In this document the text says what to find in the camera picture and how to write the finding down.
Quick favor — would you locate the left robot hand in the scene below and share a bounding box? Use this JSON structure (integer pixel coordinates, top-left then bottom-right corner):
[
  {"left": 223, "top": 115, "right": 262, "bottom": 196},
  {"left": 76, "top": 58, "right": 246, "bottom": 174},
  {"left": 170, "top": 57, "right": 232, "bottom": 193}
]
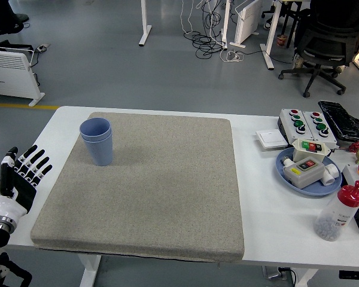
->
[{"left": 0, "top": 145, "right": 53, "bottom": 219}]

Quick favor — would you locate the blue ribbed plastic cup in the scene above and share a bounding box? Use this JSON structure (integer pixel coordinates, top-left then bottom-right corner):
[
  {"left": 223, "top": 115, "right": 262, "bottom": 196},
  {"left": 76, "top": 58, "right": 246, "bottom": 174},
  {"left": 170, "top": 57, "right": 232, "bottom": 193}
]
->
[
  {"left": 79, "top": 117, "right": 112, "bottom": 142},
  {"left": 81, "top": 133, "right": 114, "bottom": 167}
]

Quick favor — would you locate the white table leg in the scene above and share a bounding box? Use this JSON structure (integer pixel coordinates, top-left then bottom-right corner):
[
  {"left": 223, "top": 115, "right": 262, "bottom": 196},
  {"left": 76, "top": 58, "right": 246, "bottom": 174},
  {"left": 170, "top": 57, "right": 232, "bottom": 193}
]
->
[
  {"left": 77, "top": 254, "right": 102, "bottom": 287},
  {"left": 296, "top": 267, "right": 320, "bottom": 287}
]

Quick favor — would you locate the grey-brown foam mat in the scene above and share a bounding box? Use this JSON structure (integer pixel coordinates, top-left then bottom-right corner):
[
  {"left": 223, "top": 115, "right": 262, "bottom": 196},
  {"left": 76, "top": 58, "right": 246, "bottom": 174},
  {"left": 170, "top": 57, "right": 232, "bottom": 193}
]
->
[{"left": 29, "top": 111, "right": 246, "bottom": 264}]

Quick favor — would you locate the grey table motor box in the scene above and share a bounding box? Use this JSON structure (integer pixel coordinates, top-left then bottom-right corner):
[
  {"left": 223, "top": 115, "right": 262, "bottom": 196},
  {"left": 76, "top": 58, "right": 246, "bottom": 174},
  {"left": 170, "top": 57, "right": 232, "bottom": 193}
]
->
[{"left": 261, "top": 265, "right": 288, "bottom": 280}]

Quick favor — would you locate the white four-button control box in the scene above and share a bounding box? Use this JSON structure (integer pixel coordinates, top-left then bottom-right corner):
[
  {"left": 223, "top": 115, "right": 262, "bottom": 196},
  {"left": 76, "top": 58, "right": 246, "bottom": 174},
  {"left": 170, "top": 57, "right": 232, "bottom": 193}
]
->
[
  {"left": 279, "top": 108, "right": 314, "bottom": 144},
  {"left": 302, "top": 111, "right": 338, "bottom": 149}
]

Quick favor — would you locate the blue round plate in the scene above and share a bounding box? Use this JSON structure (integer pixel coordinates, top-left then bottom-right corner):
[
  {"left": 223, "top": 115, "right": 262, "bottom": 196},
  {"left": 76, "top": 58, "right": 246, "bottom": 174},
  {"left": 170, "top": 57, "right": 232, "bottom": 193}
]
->
[{"left": 275, "top": 146, "right": 343, "bottom": 197}]

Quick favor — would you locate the white PVC pipe fitting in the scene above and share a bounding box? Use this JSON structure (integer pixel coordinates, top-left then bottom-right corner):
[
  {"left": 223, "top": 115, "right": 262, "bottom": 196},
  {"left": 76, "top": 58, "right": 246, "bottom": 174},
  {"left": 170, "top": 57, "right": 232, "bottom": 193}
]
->
[{"left": 321, "top": 163, "right": 340, "bottom": 187}]

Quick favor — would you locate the clear bottle with red cap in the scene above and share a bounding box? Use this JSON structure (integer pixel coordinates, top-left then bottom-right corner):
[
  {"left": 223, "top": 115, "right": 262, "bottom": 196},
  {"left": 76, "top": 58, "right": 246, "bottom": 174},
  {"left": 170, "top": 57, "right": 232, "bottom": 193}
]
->
[{"left": 313, "top": 180, "right": 359, "bottom": 242}]

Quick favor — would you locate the black plastic-wrapped tray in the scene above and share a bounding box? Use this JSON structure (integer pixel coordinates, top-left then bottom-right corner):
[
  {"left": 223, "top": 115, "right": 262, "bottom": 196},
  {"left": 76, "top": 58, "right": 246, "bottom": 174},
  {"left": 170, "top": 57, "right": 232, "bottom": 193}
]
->
[{"left": 317, "top": 100, "right": 359, "bottom": 142}]

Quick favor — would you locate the emergency stop button box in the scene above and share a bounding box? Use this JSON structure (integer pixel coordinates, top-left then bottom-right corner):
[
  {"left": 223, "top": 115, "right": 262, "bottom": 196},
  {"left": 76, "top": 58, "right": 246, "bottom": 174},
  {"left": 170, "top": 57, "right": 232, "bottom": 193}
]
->
[{"left": 342, "top": 163, "right": 359, "bottom": 239}]

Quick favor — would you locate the black table height controller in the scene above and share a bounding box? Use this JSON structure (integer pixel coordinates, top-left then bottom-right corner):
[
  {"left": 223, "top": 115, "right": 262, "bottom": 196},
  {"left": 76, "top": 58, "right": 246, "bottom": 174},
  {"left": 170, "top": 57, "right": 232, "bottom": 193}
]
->
[{"left": 338, "top": 270, "right": 359, "bottom": 280}]

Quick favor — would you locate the black mesh office chair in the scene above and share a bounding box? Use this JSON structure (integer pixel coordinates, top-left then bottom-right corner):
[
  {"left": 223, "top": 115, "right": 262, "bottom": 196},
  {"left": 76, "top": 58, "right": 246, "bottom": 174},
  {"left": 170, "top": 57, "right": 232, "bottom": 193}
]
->
[{"left": 278, "top": 0, "right": 359, "bottom": 99}]

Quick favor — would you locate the white panel heater with handle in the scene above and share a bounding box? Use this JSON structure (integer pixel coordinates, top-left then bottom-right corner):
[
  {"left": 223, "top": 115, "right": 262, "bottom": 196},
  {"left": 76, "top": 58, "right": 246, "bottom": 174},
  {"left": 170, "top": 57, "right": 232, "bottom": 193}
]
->
[{"left": 0, "top": 46, "right": 46, "bottom": 108}]

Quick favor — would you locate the white cable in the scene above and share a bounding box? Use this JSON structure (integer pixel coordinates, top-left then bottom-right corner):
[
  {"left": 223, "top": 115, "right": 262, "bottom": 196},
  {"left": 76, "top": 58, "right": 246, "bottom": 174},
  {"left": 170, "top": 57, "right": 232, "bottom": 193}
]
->
[{"left": 179, "top": 0, "right": 204, "bottom": 35}]

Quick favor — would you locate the black cable bundle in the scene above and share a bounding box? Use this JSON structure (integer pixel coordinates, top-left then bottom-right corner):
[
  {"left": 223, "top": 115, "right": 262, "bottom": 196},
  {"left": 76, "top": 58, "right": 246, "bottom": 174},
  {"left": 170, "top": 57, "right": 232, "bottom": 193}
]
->
[{"left": 184, "top": 0, "right": 228, "bottom": 59}]

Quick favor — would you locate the white wall switch plate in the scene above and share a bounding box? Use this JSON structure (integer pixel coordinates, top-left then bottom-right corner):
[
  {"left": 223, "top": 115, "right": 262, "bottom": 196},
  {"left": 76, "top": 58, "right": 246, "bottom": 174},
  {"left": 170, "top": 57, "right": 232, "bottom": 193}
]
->
[{"left": 255, "top": 128, "right": 289, "bottom": 150}]

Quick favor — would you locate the white green-red push-button switch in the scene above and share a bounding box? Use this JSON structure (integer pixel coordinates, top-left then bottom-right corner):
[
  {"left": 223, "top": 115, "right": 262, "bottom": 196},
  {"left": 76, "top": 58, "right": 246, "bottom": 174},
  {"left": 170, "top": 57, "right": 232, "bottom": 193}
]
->
[{"left": 291, "top": 138, "right": 333, "bottom": 164}]

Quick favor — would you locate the grey red-black push-button switch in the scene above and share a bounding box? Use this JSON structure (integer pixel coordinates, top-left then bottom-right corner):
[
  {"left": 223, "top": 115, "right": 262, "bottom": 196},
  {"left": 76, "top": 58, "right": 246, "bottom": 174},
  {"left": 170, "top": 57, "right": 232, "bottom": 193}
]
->
[{"left": 282, "top": 157, "right": 326, "bottom": 190}]

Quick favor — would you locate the brass valve with red handle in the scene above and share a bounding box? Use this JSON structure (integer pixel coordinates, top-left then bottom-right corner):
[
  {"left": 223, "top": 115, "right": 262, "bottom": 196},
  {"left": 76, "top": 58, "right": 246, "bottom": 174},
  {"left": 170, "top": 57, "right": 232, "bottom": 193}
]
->
[{"left": 348, "top": 141, "right": 359, "bottom": 164}]

